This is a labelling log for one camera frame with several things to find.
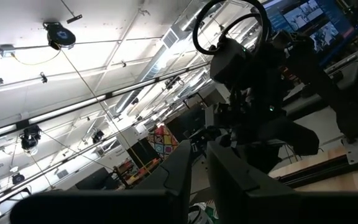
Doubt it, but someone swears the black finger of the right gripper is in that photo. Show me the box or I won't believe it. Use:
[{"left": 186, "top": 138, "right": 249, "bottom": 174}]
[
  {"left": 209, "top": 36, "right": 252, "bottom": 85},
  {"left": 234, "top": 118, "right": 320, "bottom": 157}
]

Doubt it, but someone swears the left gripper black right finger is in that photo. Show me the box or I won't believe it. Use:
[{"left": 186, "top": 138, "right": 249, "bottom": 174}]
[{"left": 206, "top": 141, "right": 358, "bottom": 224}]

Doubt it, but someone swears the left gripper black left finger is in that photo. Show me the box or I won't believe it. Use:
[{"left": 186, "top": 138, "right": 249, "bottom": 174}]
[{"left": 9, "top": 139, "right": 194, "bottom": 224}]

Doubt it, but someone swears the white Celsius Arctic Vibe can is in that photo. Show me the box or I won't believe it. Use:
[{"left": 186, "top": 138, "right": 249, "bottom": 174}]
[{"left": 187, "top": 203, "right": 209, "bottom": 224}]

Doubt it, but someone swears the black computer monitor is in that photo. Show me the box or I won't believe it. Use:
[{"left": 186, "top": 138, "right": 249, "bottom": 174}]
[{"left": 74, "top": 167, "right": 119, "bottom": 191}]

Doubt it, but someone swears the wooden workbench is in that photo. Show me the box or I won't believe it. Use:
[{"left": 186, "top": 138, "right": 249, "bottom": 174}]
[{"left": 113, "top": 157, "right": 161, "bottom": 187}]

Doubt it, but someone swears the black partition panel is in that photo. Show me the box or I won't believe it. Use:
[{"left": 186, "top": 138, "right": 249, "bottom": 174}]
[{"left": 126, "top": 136, "right": 161, "bottom": 170}]

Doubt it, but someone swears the colourful patchwork quilt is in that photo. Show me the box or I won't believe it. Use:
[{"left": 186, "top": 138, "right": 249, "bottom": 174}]
[{"left": 147, "top": 124, "right": 180, "bottom": 160}]

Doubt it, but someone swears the monitor with blue screen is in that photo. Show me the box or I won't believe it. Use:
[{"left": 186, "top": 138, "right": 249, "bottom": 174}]
[{"left": 264, "top": 0, "right": 358, "bottom": 68}]

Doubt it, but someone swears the black ceiling light bar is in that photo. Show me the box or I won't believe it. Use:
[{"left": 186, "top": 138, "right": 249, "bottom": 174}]
[{"left": 0, "top": 61, "right": 213, "bottom": 146}]

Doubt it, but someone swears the grey ceiling junction box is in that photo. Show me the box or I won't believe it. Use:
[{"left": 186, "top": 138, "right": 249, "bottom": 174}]
[{"left": 0, "top": 44, "right": 16, "bottom": 58}]

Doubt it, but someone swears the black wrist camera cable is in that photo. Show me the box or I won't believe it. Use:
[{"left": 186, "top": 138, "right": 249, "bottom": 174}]
[{"left": 192, "top": 0, "right": 272, "bottom": 56}]

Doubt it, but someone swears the black aluminium table frame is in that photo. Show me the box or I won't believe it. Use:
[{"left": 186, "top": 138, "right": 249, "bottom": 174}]
[{"left": 277, "top": 152, "right": 358, "bottom": 189}]

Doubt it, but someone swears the silver metal bracket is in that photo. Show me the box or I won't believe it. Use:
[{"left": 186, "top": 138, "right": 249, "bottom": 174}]
[{"left": 341, "top": 138, "right": 358, "bottom": 166}]

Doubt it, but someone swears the black ceiling camera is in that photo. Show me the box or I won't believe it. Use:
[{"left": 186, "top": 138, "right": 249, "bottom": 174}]
[
  {"left": 91, "top": 129, "right": 106, "bottom": 144},
  {"left": 11, "top": 172, "right": 26, "bottom": 186}
]

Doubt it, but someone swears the grey ceiling duct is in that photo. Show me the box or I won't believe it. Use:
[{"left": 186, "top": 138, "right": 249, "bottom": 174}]
[{"left": 112, "top": 18, "right": 198, "bottom": 114}]

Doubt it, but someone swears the black ceiling cord reel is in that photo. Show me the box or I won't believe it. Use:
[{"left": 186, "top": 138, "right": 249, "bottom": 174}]
[{"left": 43, "top": 21, "right": 77, "bottom": 50}]

